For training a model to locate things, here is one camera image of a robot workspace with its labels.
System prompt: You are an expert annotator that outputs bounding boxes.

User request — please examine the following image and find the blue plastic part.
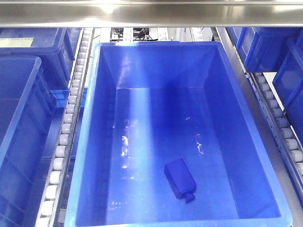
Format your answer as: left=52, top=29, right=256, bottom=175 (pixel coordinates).
left=164, top=158, right=196, bottom=203

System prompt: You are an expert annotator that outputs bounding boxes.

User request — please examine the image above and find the right white roller track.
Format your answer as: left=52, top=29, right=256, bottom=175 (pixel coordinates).
left=247, top=73, right=303, bottom=193

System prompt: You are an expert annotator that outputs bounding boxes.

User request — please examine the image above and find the large blue centre bin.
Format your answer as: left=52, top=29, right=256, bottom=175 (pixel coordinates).
left=64, top=42, right=293, bottom=227

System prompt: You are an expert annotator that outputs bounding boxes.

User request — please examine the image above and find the left white roller track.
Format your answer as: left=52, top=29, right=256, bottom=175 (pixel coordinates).
left=35, top=27, right=95, bottom=227

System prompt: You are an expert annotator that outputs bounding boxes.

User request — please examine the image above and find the blue bin right front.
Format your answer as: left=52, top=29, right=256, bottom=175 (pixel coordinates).
left=273, top=32, right=303, bottom=142

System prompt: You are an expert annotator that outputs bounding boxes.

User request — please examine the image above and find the steel shelf crossbar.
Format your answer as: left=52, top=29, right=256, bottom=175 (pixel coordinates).
left=0, top=0, right=303, bottom=27

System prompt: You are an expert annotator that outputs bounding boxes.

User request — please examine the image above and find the blue bin right rear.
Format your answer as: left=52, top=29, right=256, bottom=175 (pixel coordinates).
left=226, top=27, right=302, bottom=73

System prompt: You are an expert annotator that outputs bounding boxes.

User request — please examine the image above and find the blue bin left rear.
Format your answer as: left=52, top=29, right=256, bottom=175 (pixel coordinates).
left=0, top=28, right=82, bottom=90

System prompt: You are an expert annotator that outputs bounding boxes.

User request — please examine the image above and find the blue bin left front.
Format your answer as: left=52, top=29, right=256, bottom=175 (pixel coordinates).
left=0, top=56, right=56, bottom=227

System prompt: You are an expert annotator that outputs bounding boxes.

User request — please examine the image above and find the white roller track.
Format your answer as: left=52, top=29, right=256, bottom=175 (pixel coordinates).
left=35, top=27, right=95, bottom=227
left=247, top=73, right=303, bottom=193

